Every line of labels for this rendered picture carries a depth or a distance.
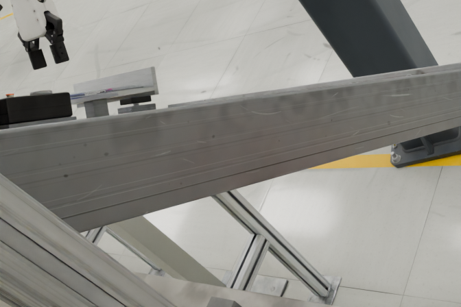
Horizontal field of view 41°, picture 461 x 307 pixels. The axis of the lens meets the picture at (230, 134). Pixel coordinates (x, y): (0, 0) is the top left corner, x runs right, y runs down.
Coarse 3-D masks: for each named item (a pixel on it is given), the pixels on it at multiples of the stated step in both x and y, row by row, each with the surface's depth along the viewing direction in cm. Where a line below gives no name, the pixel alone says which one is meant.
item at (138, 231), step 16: (112, 224) 149; (128, 224) 149; (144, 224) 153; (128, 240) 154; (144, 240) 152; (160, 240) 156; (160, 256) 156; (176, 256) 159; (176, 272) 159; (192, 272) 163; (208, 272) 167; (256, 288) 180; (272, 288) 176
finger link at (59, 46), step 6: (54, 30) 122; (54, 36) 123; (60, 36) 123; (60, 42) 124; (54, 48) 124; (60, 48) 124; (54, 54) 124; (60, 54) 124; (66, 54) 125; (54, 60) 124; (60, 60) 125; (66, 60) 126
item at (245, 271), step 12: (252, 240) 148; (264, 240) 147; (252, 252) 144; (264, 252) 147; (240, 264) 144; (252, 264) 144; (240, 276) 142; (252, 276) 144; (324, 276) 168; (336, 276) 166; (240, 288) 140; (336, 288) 163; (216, 300) 91; (228, 300) 89; (312, 300) 165; (324, 300) 163
